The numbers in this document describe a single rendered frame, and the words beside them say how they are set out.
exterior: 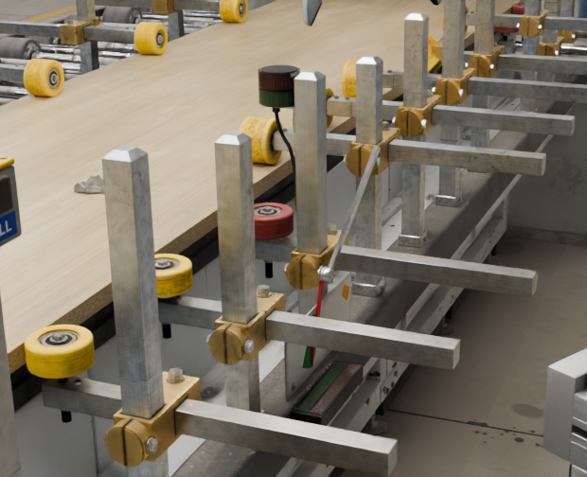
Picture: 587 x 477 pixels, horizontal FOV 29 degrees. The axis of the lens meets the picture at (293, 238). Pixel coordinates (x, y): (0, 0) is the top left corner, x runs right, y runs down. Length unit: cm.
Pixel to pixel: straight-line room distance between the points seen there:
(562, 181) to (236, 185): 280
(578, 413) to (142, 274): 47
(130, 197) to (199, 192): 70
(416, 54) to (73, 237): 73
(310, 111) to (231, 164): 25
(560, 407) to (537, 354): 228
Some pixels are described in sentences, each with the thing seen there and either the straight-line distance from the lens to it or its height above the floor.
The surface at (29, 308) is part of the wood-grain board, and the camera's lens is 150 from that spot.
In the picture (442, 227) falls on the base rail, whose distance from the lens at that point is 230.
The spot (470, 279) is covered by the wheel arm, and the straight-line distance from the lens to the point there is 168.
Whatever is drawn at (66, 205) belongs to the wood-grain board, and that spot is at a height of 90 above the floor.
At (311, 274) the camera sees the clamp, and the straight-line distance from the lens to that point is 168.
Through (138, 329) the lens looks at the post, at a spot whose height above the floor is 97.
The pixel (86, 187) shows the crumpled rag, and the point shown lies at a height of 91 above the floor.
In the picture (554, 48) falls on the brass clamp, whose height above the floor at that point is 84.
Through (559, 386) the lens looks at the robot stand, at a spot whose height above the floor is 98.
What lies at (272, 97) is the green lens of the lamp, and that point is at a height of 111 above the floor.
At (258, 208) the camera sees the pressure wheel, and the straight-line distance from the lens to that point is 179.
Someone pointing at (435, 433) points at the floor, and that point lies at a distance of 297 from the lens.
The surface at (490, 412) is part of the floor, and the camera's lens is 308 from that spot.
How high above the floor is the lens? 149
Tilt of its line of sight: 21 degrees down
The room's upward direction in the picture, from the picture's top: 1 degrees counter-clockwise
